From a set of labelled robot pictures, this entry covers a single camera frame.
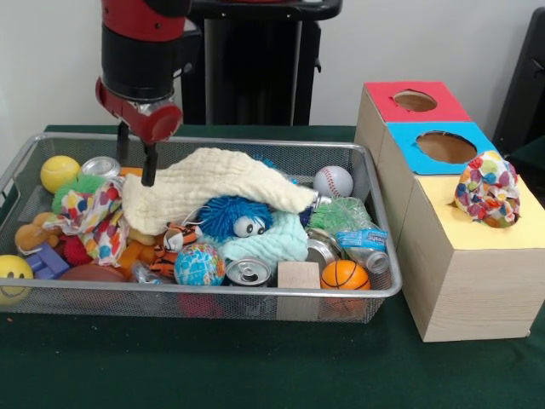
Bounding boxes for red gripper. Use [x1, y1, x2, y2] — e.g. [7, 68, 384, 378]
[95, 76, 184, 187]

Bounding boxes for colourful dotted napkin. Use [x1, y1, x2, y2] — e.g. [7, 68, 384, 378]
[454, 149, 521, 229]
[42, 178, 131, 268]

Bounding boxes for cream waffle cloth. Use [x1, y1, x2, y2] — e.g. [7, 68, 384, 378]
[121, 147, 316, 235]

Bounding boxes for silver mesh bin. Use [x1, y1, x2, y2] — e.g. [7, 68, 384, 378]
[0, 131, 404, 324]

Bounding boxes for wooden box with three holes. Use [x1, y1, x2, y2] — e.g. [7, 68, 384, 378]
[353, 80, 538, 343]

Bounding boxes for green spiky ball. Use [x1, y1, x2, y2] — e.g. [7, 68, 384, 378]
[51, 174, 107, 214]

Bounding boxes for yellow tennis ball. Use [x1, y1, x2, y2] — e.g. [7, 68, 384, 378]
[40, 155, 81, 195]

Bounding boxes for blue spiky ball with eyes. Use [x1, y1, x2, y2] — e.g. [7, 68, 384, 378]
[198, 195, 274, 238]

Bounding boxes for small globe ball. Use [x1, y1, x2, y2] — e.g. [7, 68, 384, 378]
[173, 243, 227, 286]

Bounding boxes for light blue cloth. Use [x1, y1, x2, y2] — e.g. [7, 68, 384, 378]
[221, 210, 310, 263]

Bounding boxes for yellow smiley ball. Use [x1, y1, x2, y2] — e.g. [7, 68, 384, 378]
[0, 254, 34, 306]

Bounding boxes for white baseball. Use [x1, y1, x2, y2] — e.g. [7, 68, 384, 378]
[313, 164, 354, 199]

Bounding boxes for orange basketball toy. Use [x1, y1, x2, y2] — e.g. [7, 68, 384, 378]
[319, 260, 371, 291]

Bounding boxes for dark green tablecloth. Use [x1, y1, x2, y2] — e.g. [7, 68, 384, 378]
[0, 123, 545, 409]

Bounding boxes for green cloth side table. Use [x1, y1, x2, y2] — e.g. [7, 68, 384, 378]
[504, 135, 545, 182]

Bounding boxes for black upright board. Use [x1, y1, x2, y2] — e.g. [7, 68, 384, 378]
[492, 7, 545, 159]

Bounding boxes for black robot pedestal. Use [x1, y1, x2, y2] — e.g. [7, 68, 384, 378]
[182, 0, 344, 126]

